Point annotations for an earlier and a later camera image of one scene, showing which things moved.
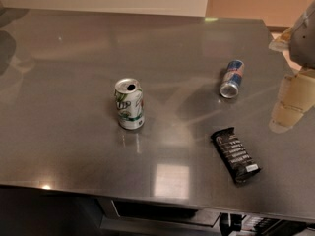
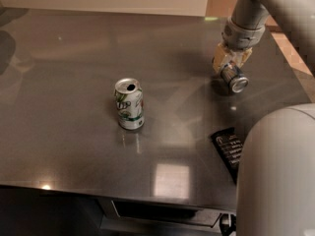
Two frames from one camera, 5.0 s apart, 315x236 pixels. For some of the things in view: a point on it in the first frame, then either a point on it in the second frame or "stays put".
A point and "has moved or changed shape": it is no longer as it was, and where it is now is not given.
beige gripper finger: [296, 95] → [221, 56]
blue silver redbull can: [234, 72] has moved or changed shape
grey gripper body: [304, 44] → [238, 36]
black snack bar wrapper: [234, 154] stays put
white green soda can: [130, 103] stays put
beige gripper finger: [283, 42] → [242, 56]
